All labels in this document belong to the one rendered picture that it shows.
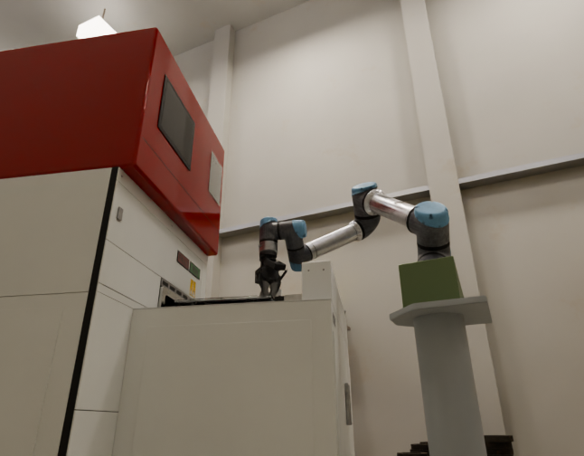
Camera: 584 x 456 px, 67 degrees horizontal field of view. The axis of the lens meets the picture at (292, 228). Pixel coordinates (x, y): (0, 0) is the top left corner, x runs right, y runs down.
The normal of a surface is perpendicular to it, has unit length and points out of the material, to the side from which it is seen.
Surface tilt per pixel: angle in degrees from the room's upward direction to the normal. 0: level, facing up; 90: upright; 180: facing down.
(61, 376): 90
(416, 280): 90
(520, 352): 90
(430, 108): 90
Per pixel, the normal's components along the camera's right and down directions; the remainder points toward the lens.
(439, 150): -0.42, -0.37
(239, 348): -0.17, -0.40
